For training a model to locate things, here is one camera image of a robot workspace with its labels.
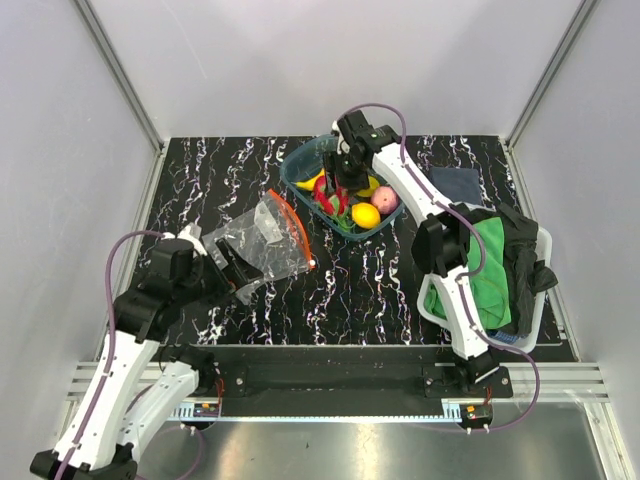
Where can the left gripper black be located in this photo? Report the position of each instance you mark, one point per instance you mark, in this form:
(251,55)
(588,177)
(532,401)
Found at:
(231,277)

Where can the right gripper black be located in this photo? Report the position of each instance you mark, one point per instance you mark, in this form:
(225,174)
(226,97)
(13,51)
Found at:
(331,164)

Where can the yellow fake banana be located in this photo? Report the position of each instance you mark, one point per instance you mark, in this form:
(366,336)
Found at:
(308,185)

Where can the red fake fruit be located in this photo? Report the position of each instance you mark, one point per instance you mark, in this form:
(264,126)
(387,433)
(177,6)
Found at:
(335,204)

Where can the yellow fake lemon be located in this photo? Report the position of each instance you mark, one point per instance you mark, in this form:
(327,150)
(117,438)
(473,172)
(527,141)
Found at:
(367,192)

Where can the clear zip top bag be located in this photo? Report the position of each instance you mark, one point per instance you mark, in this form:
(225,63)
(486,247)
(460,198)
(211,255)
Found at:
(271,237)

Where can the purple fake fruit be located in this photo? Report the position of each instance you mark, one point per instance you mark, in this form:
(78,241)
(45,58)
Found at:
(385,200)

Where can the orange fake fruit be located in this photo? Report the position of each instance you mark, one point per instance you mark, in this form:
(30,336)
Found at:
(365,215)

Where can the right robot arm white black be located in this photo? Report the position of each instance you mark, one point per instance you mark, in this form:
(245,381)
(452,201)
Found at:
(442,242)

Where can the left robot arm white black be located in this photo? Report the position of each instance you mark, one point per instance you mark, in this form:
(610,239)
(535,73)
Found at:
(112,428)

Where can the teal plastic container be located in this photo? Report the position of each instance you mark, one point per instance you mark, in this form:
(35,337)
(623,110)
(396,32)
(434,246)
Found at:
(305,162)

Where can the navy folded cloth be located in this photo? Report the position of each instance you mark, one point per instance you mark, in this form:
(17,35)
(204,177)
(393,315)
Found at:
(457,184)

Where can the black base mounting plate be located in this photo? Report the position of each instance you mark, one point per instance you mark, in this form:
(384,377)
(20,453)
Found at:
(347,383)

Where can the green cloth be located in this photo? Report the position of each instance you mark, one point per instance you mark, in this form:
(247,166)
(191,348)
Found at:
(489,287)

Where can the black cloth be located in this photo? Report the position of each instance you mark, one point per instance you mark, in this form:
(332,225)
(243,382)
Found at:
(525,260)

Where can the white plastic basket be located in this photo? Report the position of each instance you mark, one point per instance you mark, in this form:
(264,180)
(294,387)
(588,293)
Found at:
(530,330)

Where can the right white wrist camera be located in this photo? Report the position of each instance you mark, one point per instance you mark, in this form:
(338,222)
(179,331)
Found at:
(342,130)

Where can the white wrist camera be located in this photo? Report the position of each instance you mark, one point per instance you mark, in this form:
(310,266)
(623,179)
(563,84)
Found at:
(342,130)
(192,233)

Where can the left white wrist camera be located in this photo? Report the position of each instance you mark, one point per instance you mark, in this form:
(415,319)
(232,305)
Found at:
(192,233)

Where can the left aluminium frame post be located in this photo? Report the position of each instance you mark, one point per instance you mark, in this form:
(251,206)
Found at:
(116,69)

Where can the aluminium frame post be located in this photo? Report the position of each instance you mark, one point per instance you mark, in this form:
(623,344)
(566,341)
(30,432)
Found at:
(572,32)
(116,69)

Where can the right aluminium frame post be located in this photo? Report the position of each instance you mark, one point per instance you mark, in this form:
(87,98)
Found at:
(572,32)

